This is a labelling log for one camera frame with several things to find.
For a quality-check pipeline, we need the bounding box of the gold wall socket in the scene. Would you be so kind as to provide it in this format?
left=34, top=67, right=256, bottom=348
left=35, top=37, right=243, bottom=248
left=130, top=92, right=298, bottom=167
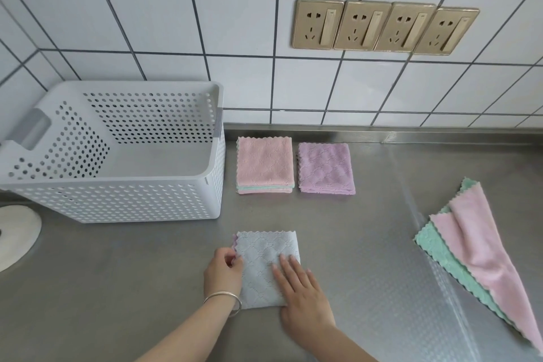
left=291, top=0, right=344, bottom=50
left=374, top=1, right=438, bottom=53
left=334, top=0, right=392, bottom=52
left=413, top=6, right=480, bottom=56

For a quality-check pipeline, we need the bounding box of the light blue cloth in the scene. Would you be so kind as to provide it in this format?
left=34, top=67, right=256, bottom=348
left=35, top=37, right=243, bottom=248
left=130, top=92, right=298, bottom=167
left=232, top=229, right=303, bottom=311

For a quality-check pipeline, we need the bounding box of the silver bracelet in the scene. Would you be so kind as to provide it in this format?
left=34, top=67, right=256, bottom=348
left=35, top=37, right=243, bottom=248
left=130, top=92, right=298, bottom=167
left=202, top=291, right=243, bottom=318

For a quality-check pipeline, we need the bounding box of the folded pink cloth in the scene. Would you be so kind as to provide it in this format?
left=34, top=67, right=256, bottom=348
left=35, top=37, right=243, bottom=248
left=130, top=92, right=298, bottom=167
left=236, top=135, right=295, bottom=188

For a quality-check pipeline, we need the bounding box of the white perforated plastic basket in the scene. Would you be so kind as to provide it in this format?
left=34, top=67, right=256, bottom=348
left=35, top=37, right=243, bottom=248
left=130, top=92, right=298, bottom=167
left=0, top=80, right=226, bottom=224

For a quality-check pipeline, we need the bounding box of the folded purple cloth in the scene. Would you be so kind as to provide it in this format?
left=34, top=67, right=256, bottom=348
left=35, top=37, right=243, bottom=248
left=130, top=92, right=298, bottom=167
left=297, top=142, right=356, bottom=195

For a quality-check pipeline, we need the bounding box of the folded green cloth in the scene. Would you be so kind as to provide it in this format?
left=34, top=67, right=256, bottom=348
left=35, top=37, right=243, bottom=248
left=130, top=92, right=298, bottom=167
left=236, top=181, right=295, bottom=192

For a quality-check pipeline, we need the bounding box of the unfolded green cloth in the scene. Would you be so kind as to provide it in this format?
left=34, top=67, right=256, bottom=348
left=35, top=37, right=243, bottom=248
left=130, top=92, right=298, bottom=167
left=413, top=177, right=520, bottom=330

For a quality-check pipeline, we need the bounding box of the person's left forearm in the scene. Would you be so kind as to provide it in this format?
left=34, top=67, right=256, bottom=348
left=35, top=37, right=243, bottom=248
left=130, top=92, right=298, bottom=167
left=135, top=296, right=241, bottom=362

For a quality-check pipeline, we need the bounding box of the person's right hand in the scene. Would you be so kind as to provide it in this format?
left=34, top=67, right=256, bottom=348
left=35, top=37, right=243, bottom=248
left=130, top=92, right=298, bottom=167
left=271, top=253, right=338, bottom=338

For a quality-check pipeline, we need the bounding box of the person's right forearm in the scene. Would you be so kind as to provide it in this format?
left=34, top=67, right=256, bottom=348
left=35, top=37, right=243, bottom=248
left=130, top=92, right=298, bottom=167
left=294, top=323, right=379, bottom=362

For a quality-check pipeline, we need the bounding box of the unfolded pink cloth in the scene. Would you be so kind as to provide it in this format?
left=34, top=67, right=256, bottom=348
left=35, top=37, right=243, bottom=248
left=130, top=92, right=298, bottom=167
left=429, top=181, right=543, bottom=355

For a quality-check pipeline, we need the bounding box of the white round disc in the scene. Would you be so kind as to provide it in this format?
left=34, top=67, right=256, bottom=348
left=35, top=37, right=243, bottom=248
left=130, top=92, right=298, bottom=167
left=0, top=204, right=43, bottom=273

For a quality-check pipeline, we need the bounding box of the person's left hand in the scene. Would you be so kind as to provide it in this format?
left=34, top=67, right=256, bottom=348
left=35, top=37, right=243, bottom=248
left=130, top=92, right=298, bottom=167
left=203, top=247, right=245, bottom=304

